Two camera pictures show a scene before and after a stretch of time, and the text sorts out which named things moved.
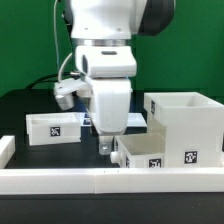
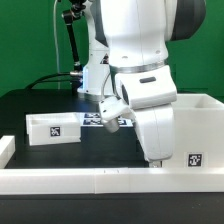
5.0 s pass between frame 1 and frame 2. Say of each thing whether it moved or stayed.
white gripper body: moved
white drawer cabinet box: stayed
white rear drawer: stayed
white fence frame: stayed
